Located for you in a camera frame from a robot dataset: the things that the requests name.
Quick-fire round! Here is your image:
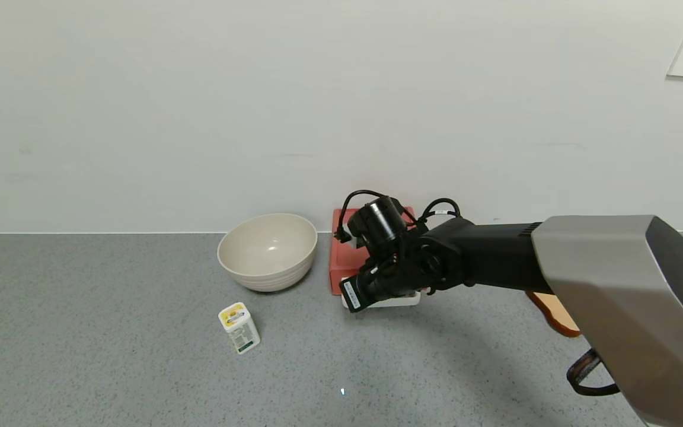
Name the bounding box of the red drawer box housing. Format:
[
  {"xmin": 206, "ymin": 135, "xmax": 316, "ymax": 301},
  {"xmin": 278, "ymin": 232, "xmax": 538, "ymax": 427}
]
[{"xmin": 328, "ymin": 208, "xmax": 419, "ymax": 296}]

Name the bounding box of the beige ribbed bowl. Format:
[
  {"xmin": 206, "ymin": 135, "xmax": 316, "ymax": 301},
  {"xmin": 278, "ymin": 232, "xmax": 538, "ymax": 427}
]
[{"xmin": 217, "ymin": 213, "xmax": 318, "ymax": 293}]

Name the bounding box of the small white yellow-label bottle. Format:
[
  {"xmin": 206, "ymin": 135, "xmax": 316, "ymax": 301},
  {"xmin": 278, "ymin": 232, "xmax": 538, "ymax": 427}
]
[{"xmin": 218, "ymin": 302, "xmax": 261, "ymax": 355}]

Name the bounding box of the brown-crust toast slice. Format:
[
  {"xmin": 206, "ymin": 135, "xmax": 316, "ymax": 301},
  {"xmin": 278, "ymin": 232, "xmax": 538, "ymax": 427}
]
[{"xmin": 525, "ymin": 291, "xmax": 582, "ymax": 339}]

